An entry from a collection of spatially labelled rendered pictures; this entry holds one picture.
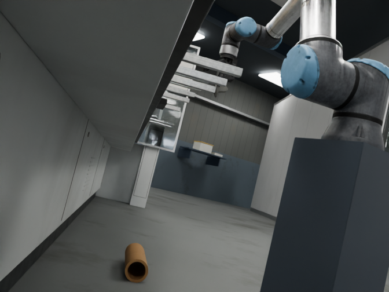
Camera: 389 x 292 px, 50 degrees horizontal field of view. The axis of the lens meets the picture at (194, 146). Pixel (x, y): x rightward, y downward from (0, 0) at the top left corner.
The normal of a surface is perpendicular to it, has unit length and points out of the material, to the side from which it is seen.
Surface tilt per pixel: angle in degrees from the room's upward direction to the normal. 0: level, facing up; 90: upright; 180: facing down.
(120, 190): 90
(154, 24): 180
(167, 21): 180
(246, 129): 90
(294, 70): 95
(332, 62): 72
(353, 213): 90
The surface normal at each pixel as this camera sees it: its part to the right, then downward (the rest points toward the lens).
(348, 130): -0.41, -0.52
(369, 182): 0.56, 0.07
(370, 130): 0.23, -0.37
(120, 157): 0.16, -0.04
